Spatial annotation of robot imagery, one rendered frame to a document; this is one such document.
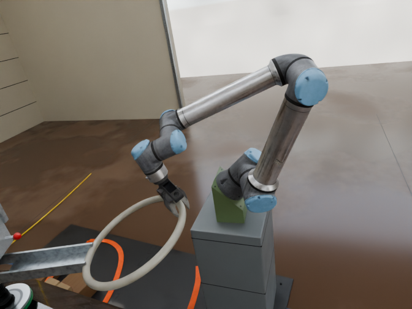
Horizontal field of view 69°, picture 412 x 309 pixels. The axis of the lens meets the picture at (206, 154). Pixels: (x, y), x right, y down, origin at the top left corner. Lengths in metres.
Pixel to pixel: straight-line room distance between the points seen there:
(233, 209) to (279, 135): 0.60
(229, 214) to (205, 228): 0.15
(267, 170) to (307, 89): 0.41
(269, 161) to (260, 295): 0.92
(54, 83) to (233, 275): 6.41
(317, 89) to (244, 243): 0.92
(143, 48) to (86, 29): 1.21
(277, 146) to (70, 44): 6.06
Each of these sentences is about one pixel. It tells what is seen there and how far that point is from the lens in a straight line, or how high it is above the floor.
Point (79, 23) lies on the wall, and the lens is 6.73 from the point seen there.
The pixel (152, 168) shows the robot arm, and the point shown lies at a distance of 1.25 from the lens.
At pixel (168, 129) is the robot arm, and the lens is 1.24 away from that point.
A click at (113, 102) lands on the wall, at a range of 6.75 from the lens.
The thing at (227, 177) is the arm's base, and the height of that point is 1.11.
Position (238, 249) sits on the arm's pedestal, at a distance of 1.73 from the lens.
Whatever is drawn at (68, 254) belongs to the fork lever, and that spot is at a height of 1.06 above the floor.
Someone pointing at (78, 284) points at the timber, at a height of 0.15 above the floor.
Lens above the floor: 1.96
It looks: 26 degrees down
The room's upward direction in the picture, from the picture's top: 9 degrees counter-clockwise
